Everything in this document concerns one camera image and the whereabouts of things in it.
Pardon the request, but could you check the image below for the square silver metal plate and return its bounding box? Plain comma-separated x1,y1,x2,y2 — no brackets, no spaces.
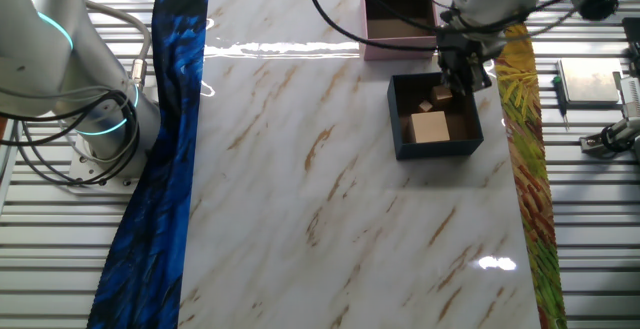
556,57,625,106

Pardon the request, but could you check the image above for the blue painted cloth strip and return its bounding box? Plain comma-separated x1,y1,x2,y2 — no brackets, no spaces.
87,0,214,329

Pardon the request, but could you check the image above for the black rod base knob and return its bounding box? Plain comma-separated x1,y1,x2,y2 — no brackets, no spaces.
579,0,620,22

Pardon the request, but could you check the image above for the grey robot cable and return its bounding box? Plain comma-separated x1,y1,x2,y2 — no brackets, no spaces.
84,0,154,93

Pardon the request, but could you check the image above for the silver ribbed camera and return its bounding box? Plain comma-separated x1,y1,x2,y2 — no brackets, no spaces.
618,75,640,118

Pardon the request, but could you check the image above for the large wooden cube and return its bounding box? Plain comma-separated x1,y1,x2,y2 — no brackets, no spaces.
407,110,451,145

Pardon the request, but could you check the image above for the yellow green painted cloth strip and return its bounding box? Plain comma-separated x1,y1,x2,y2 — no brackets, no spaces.
492,21,569,329

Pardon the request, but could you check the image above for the medium wooden cube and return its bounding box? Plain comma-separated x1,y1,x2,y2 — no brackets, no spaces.
431,84,454,109

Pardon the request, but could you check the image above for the pink cardboard box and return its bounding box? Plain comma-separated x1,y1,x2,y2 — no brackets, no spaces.
358,0,441,62

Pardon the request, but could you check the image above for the green handled screwdriver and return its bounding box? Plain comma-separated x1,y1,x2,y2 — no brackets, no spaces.
551,74,570,131

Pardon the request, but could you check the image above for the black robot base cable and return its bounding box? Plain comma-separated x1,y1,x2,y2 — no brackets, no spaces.
0,87,142,188

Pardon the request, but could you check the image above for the dark blue cardboard box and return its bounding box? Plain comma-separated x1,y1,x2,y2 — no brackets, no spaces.
386,71,485,161

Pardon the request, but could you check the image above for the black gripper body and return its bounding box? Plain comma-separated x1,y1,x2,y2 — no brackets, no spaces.
437,38,484,78

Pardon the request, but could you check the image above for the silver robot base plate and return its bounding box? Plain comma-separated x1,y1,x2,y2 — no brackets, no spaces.
67,132,142,196

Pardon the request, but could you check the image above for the white marble pattern mat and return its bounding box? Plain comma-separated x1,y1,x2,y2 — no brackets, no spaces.
177,0,544,329

